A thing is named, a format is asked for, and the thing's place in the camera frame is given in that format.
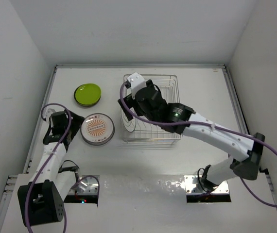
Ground metal wire dish rack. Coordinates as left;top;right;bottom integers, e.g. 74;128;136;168
121;74;182;146

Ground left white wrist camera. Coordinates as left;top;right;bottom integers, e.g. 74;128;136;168
44;108;55;120

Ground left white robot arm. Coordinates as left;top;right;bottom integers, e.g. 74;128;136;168
17;110;84;228

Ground white plate orange flower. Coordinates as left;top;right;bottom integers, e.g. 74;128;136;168
80;113;115;137

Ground aluminium table frame rail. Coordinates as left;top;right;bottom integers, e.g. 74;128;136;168
0;63;274;233

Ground dark grey blue plate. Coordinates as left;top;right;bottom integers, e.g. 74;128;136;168
75;97;101;107

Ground metal base plate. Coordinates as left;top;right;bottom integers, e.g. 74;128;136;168
71;175;100;195
184;175;229;195

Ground white plate colourful print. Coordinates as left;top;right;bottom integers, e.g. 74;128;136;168
82;136;113;147

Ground green plate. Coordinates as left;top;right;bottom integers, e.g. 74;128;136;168
73;83;102;106

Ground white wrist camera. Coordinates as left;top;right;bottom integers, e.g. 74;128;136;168
44;108;55;120
126;72;147;99

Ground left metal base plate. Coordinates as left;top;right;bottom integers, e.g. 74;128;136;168
71;175;100;195

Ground white plate dark pattern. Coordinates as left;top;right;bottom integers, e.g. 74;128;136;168
121;109;137;133

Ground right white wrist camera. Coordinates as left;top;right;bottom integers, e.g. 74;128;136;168
126;72;147;99

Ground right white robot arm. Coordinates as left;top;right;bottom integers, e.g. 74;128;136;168
118;78;265;193

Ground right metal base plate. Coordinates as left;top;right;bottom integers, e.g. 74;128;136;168
184;175;229;195

